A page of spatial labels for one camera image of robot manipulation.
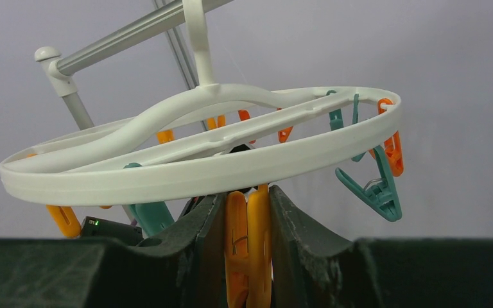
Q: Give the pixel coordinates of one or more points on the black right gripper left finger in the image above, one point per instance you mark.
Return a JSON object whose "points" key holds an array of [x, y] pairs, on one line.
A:
{"points": [[180, 267]]}

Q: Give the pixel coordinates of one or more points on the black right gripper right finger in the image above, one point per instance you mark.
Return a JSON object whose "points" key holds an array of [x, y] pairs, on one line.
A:
{"points": [[315, 267]]}

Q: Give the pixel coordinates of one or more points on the orange clip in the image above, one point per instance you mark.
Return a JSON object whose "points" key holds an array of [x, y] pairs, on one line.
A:
{"points": [[392, 146], [248, 249], [66, 220]]}

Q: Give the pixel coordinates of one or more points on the teal clip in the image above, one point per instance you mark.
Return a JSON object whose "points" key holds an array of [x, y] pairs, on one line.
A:
{"points": [[152, 217], [379, 194]]}

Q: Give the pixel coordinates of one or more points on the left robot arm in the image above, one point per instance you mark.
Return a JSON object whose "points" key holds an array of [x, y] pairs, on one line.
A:
{"points": [[127, 234]]}

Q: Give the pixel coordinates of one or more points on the teal front clip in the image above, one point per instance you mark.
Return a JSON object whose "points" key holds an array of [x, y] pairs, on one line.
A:
{"points": [[152, 217]]}

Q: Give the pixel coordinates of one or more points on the orange front left clip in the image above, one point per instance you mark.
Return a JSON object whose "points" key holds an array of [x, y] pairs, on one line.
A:
{"points": [[66, 220]]}

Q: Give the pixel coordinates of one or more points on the white round clip hanger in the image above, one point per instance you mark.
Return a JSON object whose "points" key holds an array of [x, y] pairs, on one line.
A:
{"points": [[180, 147]]}

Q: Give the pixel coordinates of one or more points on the orange right clip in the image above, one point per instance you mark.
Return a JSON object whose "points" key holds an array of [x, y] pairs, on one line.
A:
{"points": [[392, 146]]}

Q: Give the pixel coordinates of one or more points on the grey horizontal rack bar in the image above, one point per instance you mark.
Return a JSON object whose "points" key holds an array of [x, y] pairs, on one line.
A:
{"points": [[162, 19]]}

